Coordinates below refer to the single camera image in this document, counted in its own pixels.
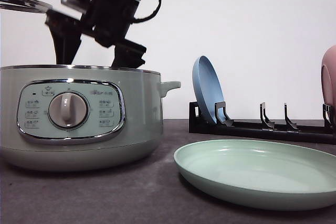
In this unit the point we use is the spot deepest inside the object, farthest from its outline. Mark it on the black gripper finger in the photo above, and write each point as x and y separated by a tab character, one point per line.
125	57
67	44

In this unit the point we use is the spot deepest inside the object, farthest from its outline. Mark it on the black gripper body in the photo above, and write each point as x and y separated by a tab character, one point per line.
108	21

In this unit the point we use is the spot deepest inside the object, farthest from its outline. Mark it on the glass steamer lid green knob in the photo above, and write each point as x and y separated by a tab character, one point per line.
33	6

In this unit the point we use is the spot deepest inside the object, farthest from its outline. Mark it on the green plate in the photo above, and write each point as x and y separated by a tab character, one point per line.
261	174

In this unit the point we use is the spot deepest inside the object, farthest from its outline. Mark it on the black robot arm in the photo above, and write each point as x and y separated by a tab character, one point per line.
106	22

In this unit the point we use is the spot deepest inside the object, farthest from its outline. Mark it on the green electric steamer pot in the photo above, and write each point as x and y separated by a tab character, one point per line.
81	118

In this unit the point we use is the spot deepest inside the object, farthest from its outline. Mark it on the blue plate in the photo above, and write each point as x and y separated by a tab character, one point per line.
207	85

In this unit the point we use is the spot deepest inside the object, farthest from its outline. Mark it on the pink plate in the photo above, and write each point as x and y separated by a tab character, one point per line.
328	79

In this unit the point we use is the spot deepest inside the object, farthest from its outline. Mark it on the black dish rack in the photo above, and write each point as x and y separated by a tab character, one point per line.
265	128

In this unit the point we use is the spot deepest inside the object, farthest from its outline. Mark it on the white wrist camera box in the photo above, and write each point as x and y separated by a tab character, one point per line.
76	4

